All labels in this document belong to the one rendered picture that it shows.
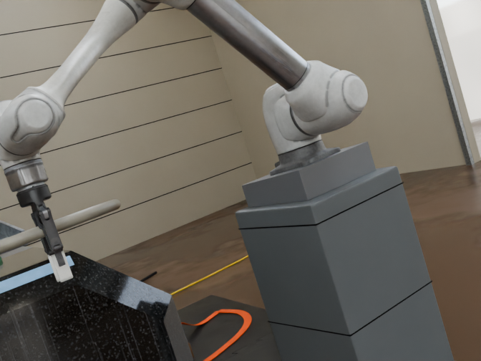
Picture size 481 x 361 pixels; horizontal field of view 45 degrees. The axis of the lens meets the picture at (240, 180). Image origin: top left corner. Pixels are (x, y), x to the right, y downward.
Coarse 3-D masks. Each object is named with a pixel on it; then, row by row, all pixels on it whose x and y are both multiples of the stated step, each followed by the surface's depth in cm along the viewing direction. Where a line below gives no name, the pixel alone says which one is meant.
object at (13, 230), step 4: (0, 220) 190; (0, 224) 188; (4, 224) 186; (8, 224) 185; (0, 228) 189; (4, 228) 187; (8, 228) 184; (12, 228) 182; (16, 228) 180; (20, 228) 180; (0, 232) 190; (4, 232) 187; (8, 232) 185; (12, 232) 183; (16, 232) 180; (20, 232) 178; (0, 236) 188; (4, 236) 187; (8, 236) 186; (16, 248) 177; (4, 252) 175
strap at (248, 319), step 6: (216, 312) 358; (222, 312) 355; (228, 312) 350; (234, 312) 347; (240, 312) 343; (246, 312) 340; (210, 318) 350; (246, 318) 330; (186, 324) 339; (192, 324) 337; (198, 324) 341; (246, 324) 319; (240, 330) 313; (234, 336) 308; (228, 342) 301; (222, 348) 296; (216, 354) 290; (204, 360) 287; (210, 360) 285
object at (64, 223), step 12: (108, 204) 152; (120, 204) 163; (72, 216) 141; (84, 216) 143; (96, 216) 147; (36, 228) 137; (60, 228) 139; (0, 240) 136; (12, 240) 135; (24, 240) 135; (36, 240) 137; (0, 252) 135
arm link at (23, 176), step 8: (32, 160) 135; (40, 160) 138; (8, 168) 134; (16, 168) 134; (24, 168) 134; (32, 168) 135; (40, 168) 137; (8, 176) 135; (16, 176) 134; (24, 176) 134; (32, 176) 135; (40, 176) 136; (16, 184) 134; (24, 184) 134; (32, 184) 136; (40, 184) 137
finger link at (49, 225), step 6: (48, 210) 133; (42, 216) 132; (42, 222) 133; (48, 222) 133; (48, 228) 133; (54, 228) 134; (48, 234) 133; (54, 234) 134; (54, 240) 133; (60, 240) 134
